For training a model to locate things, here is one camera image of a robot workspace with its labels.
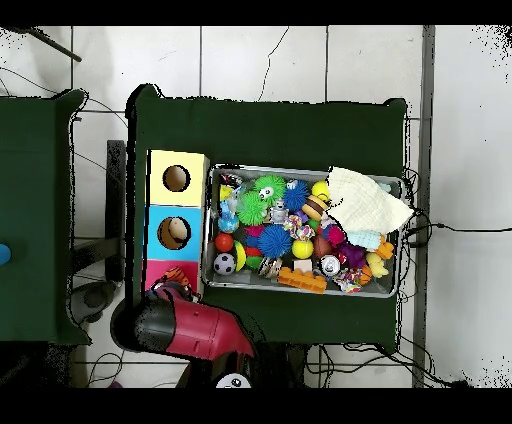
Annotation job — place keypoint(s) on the cream waffle cloth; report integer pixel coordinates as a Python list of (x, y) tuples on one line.
[(364, 204)]

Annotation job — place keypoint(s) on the thin dark rod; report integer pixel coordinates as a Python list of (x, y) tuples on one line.
[(52, 46)]

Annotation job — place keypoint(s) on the shallow mesh bin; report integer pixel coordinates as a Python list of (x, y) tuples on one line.
[(248, 280)]

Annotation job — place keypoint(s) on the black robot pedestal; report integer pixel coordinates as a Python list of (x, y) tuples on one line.
[(284, 364)]

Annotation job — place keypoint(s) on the wooden burger toy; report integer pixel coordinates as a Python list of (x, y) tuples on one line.
[(316, 207)]

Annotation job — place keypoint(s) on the green spiky ball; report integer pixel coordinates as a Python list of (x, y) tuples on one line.
[(270, 188), (251, 208)]

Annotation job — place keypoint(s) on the red ball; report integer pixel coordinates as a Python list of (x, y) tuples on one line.
[(224, 242)]

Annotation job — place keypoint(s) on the long orange toy brick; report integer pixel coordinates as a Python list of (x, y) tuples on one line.
[(302, 280)]

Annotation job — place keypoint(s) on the small soccer ball toy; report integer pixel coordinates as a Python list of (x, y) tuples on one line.
[(224, 264)]

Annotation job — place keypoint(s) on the blue round object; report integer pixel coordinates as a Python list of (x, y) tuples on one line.
[(4, 254)]

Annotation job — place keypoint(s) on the wooden box three holes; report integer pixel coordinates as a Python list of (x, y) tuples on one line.
[(188, 196)]

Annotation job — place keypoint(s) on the yellow ball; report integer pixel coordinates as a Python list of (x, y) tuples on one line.
[(302, 248)]

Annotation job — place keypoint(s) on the orange striped tiger plush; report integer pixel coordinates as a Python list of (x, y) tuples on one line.
[(176, 276)]

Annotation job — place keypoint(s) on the black upright panel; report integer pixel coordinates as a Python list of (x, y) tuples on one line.
[(116, 200)]

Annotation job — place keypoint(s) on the green cloth side table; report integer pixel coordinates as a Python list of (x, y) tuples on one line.
[(32, 220)]

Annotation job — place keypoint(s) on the blue spiky ball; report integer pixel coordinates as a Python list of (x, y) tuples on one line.
[(296, 194), (274, 240)]

